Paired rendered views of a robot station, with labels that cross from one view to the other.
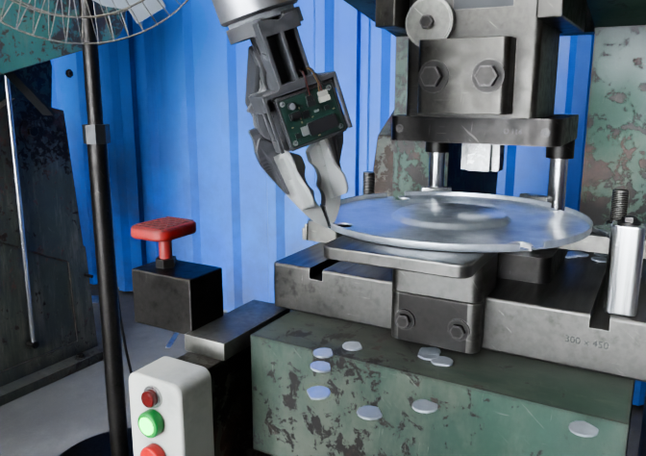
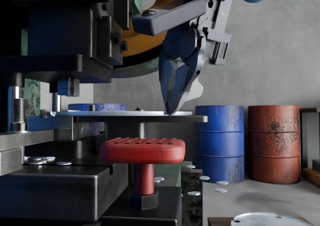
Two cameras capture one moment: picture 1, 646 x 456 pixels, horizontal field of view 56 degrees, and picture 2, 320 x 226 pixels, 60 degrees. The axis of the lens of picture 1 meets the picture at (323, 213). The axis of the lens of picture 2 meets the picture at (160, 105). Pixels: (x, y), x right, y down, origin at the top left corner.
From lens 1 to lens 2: 0.92 m
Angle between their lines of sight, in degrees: 113
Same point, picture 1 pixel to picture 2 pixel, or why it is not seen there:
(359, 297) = (121, 175)
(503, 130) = (105, 73)
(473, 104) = (119, 57)
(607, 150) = (26, 93)
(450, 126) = (95, 67)
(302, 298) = (107, 197)
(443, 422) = not seen: hidden behind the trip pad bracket
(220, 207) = not seen: outside the picture
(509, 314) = not seen: hidden behind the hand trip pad
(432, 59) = (113, 29)
